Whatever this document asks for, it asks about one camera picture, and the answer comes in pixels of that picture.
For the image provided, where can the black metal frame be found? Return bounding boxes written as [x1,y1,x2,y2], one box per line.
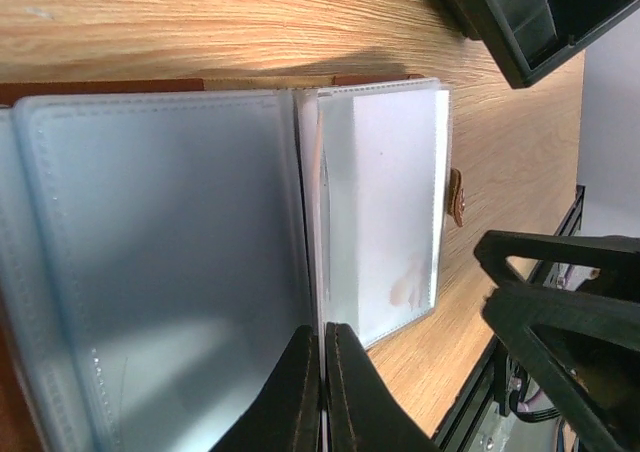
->
[432,185,585,451]

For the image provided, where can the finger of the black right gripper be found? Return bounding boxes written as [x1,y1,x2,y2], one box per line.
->
[474,231,639,451]

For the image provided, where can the white credit card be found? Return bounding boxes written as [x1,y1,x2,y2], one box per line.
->
[354,89,450,348]

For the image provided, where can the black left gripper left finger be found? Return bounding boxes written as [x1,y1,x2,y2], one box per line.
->
[212,325,320,452]

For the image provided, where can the black plastic bin right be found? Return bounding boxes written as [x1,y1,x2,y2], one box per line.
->
[441,0,639,89]

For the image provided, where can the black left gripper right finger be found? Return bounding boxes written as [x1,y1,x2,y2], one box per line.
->
[325,323,438,452]

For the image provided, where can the brown leather card holder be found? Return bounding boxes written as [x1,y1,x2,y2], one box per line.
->
[1,75,464,451]

